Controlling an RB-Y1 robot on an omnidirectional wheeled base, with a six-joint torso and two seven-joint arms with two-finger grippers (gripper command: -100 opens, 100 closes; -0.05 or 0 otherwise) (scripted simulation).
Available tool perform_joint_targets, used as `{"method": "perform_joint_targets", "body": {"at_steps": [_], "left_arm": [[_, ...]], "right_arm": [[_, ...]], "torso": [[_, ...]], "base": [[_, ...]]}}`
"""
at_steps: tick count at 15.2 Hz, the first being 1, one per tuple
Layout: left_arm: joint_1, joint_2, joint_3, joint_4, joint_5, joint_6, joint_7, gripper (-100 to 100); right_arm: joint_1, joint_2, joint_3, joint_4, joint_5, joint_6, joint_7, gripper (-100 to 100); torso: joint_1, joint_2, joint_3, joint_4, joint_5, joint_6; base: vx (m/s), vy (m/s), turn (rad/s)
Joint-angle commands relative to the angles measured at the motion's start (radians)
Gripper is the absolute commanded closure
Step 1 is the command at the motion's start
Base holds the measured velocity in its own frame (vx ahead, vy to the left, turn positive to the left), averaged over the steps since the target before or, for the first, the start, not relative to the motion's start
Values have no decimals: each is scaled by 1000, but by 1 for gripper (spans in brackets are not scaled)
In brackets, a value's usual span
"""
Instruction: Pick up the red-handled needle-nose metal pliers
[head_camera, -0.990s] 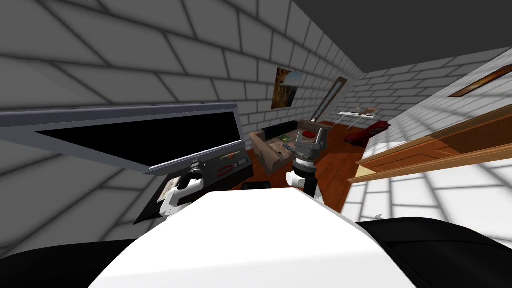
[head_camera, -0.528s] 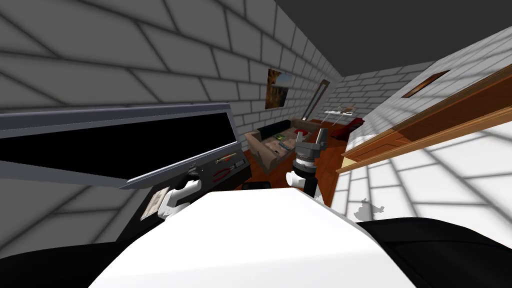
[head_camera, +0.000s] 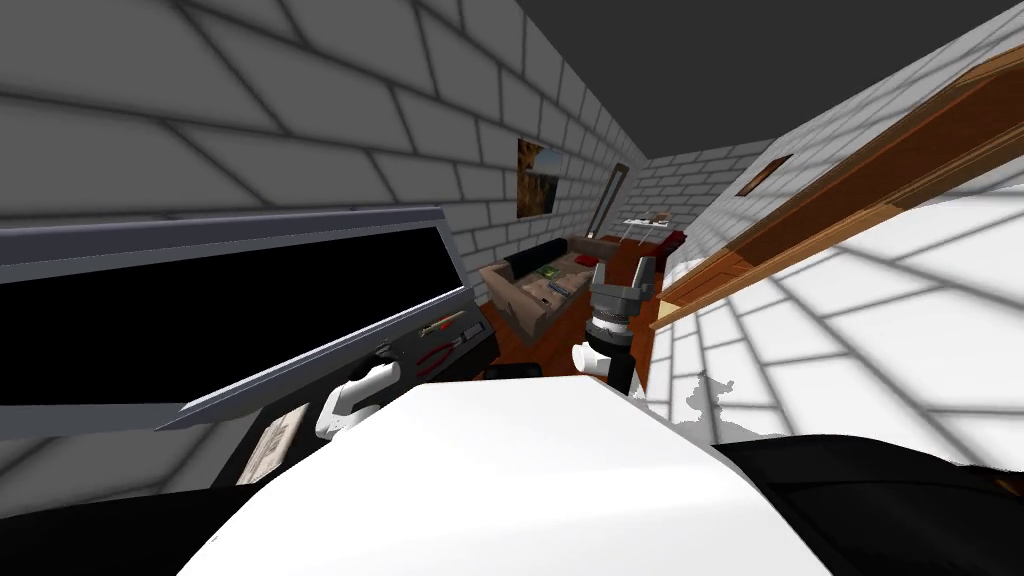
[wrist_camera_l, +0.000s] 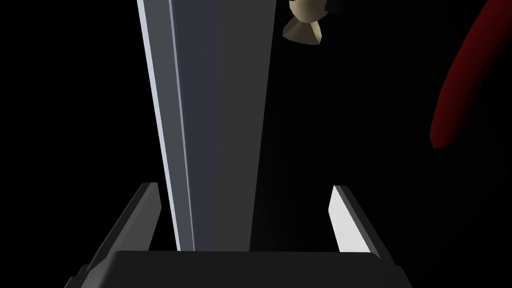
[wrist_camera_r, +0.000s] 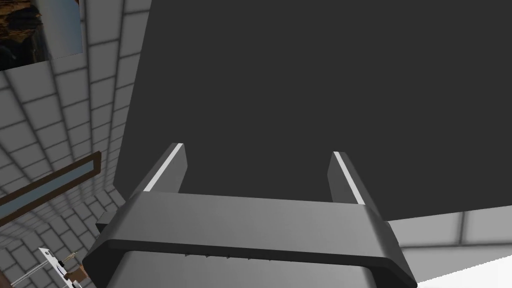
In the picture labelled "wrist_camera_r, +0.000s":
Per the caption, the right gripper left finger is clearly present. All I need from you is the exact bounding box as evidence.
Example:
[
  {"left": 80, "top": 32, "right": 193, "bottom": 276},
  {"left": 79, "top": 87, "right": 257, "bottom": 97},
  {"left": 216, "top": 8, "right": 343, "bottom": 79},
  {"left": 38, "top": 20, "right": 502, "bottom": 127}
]
[{"left": 130, "top": 142, "right": 189, "bottom": 196}]

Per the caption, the dark grey door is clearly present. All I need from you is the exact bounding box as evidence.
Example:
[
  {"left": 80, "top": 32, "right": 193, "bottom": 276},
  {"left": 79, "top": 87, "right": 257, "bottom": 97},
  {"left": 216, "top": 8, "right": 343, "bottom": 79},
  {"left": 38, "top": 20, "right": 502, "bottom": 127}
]
[{"left": 113, "top": 0, "right": 512, "bottom": 222}]

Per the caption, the brown framed window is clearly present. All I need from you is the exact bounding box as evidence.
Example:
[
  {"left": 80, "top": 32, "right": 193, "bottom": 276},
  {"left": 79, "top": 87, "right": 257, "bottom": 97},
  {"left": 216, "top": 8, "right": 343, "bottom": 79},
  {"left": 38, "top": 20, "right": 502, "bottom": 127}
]
[{"left": 0, "top": 150, "right": 103, "bottom": 227}]

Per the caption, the wall picture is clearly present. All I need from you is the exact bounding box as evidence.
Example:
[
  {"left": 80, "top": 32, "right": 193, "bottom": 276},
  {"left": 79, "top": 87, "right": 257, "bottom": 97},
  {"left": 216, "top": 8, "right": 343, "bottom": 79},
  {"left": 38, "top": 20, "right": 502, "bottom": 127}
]
[{"left": 0, "top": 0, "right": 84, "bottom": 73}]

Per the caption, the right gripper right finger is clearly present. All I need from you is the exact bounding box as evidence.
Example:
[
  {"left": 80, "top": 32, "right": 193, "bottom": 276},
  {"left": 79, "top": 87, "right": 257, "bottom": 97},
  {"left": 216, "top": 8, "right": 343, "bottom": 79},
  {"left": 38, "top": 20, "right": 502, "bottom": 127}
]
[{"left": 326, "top": 150, "right": 374, "bottom": 207}]

